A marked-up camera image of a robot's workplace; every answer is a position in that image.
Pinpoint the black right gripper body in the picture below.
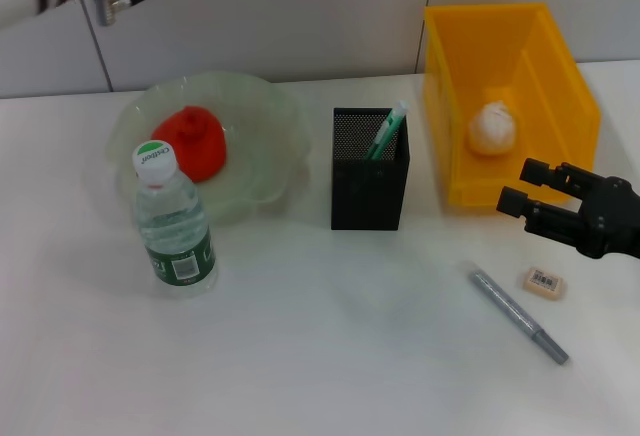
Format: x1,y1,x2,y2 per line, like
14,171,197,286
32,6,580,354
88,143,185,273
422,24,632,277
575,175,640,261

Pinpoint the beige eraser with barcode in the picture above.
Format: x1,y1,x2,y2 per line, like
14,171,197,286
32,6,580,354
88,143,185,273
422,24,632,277
519,265,569,302

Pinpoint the white paper ball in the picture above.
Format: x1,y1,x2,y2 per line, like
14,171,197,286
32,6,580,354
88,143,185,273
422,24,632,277
467,99,519,157

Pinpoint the grey marker pen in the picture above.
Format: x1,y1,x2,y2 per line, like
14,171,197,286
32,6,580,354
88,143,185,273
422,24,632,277
462,258,571,367

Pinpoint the mint green utility knife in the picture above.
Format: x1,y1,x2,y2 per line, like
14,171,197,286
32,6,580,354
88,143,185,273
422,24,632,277
362,99,411,161

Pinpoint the red-orange toy orange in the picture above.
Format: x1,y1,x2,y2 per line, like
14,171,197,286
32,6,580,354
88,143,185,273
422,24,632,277
151,105,229,185

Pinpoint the clear bottle green label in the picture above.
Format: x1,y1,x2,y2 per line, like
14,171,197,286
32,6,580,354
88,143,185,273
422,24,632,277
131,139,220,300

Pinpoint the black mesh pen holder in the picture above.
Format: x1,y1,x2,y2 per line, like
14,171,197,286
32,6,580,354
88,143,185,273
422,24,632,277
330,106,411,231

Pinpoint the translucent green fruit plate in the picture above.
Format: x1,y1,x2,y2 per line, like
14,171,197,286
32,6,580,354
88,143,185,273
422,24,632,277
107,70,315,227

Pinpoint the yellow plastic bin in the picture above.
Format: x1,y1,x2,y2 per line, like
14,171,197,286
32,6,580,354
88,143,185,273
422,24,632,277
423,2,602,210

